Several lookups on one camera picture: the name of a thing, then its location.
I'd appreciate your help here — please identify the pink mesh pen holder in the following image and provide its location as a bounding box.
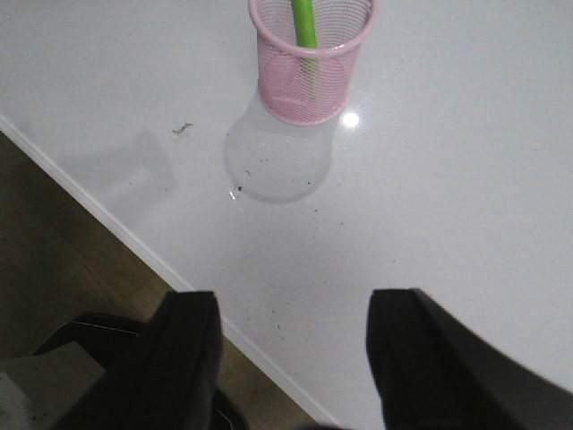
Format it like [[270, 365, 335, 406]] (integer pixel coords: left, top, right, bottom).
[[248, 1, 379, 125]]

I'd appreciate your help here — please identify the green pen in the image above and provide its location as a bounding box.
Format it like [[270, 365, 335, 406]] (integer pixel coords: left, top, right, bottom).
[[291, 0, 320, 77]]

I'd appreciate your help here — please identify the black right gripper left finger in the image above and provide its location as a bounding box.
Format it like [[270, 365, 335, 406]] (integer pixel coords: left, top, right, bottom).
[[55, 291, 222, 429]]

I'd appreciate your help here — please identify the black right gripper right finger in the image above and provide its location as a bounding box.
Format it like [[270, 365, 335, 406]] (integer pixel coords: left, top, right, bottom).
[[366, 288, 572, 429]]

